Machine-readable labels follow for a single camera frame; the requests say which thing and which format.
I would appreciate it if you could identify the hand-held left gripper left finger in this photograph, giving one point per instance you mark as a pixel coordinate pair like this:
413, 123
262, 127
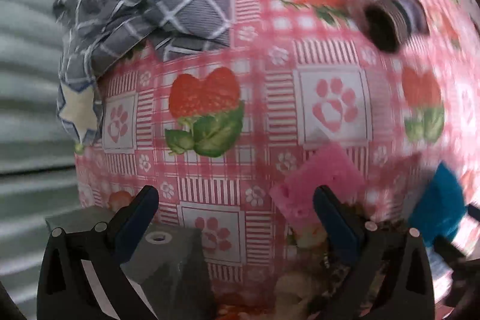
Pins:
137, 218

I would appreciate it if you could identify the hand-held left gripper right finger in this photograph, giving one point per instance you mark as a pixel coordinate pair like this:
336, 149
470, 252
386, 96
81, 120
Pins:
337, 226

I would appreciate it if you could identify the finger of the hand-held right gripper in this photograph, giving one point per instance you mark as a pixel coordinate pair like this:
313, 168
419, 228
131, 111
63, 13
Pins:
450, 250

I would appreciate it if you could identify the blue fuzzy cloth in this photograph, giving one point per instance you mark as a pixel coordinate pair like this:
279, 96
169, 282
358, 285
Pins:
438, 203

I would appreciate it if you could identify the pink sponge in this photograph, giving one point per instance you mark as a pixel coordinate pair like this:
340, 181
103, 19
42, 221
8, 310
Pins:
318, 170

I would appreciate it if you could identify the beige soft toy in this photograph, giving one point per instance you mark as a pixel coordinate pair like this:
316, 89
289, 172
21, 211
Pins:
296, 286

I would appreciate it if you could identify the grey box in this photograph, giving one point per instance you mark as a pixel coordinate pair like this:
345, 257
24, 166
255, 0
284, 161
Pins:
168, 260

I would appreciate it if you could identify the pink strawberry print tablecloth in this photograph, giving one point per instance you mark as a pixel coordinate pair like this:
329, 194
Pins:
300, 42

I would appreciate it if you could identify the striped knit sock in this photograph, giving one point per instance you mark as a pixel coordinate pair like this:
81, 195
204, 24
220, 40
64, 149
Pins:
386, 24

